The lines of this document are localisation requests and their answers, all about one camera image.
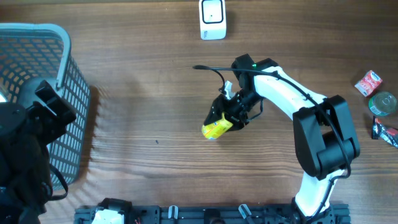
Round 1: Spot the grey plastic mesh basket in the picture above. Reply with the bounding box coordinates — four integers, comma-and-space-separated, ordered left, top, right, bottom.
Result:
1, 23, 91, 185

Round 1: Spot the yellow candy bottle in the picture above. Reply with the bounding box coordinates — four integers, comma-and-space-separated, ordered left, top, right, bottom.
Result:
201, 119, 233, 139

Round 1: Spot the white barcode scanner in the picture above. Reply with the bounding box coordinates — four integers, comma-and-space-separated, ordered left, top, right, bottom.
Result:
198, 0, 226, 40

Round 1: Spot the black red snack packet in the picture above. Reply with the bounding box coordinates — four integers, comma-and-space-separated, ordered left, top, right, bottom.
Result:
371, 116, 397, 147

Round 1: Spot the red white snack box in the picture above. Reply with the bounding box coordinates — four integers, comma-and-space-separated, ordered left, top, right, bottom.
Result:
354, 70, 382, 97

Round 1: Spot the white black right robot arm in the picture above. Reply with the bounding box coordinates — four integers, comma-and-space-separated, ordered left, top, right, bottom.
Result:
201, 54, 360, 223

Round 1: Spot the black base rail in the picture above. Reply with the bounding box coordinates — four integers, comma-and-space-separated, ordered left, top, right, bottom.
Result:
73, 197, 352, 224

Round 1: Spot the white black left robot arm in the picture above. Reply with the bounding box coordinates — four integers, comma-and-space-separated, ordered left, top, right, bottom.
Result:
1, 80, 76, 223

